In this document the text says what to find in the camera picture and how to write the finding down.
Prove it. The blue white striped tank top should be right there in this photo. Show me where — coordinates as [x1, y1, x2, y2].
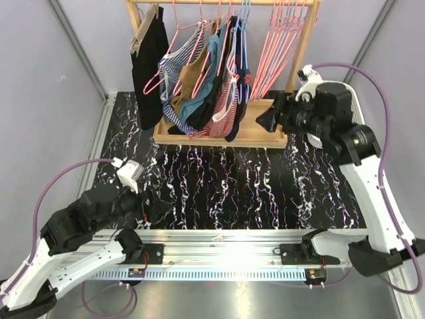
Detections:
[157, 20, 205, 137]

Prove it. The light blue wire hanger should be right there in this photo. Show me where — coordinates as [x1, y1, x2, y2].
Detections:
[234, 1, 252, 98]

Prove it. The red white striped tank top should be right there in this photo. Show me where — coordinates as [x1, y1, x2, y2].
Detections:
[189, 22, 239, 139]

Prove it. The pink hanger striped top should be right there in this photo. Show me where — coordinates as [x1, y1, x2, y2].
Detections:
[143, 1, 206, 94]

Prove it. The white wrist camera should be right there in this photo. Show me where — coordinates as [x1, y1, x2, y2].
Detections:
[112, 158, 144, 194]
[295, 64, 323, 102]

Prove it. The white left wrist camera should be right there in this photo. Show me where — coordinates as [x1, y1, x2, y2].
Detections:
[112, 158, 144, 194]

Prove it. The pink hanger brown top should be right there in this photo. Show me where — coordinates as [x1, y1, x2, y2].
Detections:
[173, 18, 217, 100]

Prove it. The white perforated plastic basket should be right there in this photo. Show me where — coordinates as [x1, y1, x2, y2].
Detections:
[305, 81, 365, 150]

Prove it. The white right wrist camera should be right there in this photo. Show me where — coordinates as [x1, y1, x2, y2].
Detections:
[295, 64, 323, 102]

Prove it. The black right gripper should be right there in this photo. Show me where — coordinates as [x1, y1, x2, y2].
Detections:
[256, 90, 330, 138]

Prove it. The maroon tank top grey trim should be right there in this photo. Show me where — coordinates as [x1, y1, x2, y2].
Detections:
[243, 69, 253, 88]

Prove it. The navy tank top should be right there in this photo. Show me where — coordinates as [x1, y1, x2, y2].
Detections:
[225, 68, 249, 142]

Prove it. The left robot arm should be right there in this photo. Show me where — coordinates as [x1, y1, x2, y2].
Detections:
[1, 185, 173, 318]

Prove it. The teal tank top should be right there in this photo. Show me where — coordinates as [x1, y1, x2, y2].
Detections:
[179, 33, 222, 124]

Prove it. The wooden clothes rack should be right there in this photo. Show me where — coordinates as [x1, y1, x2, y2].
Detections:
[125, 0, 322, 150]

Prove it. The aluminium mounting rail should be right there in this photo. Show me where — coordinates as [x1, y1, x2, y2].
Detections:
[59, 229, 399, 283]

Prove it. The black skirt on rack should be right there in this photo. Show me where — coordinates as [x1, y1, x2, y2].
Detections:
[131, 7, 169, 130]

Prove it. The wooden clip hanger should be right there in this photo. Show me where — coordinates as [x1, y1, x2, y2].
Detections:
[127, 1, 159, 55]

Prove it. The bundle of empty pink hangers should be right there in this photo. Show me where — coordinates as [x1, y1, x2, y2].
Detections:
[250, 1, 307, 100]

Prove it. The brown tank top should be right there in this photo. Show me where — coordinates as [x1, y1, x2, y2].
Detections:
[171, 18, 222, 119]

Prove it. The black marble pattern mat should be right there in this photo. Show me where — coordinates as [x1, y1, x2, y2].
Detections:
[101, 92, 365, 230]

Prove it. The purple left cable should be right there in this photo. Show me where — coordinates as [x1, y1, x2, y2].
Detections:
[26, 158, 120, 266]

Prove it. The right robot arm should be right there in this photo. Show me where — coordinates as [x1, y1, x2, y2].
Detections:
[256, 82, 424, 276]

